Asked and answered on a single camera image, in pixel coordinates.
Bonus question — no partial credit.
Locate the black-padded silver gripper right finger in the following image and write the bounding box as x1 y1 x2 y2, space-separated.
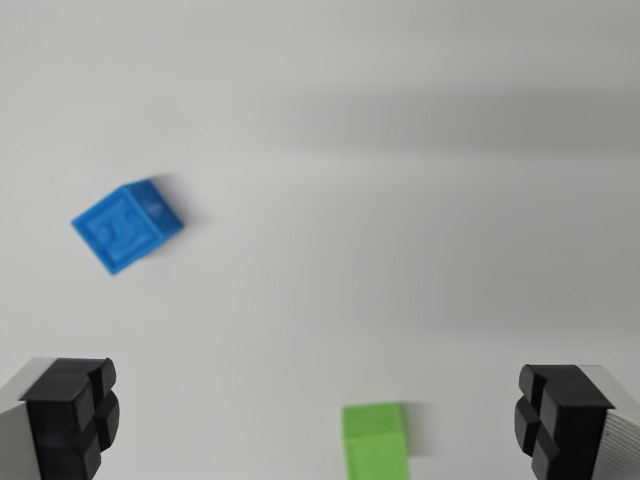
513 363 640 480

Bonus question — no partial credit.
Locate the black-padded silver gripper left finger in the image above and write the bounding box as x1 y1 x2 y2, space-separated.
0 356 121 480

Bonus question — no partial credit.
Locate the green embossed cube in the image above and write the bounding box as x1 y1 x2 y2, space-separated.
341 402 412 480

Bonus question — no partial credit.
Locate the blue embossed cube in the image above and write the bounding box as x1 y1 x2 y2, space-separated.
70 178 184 277

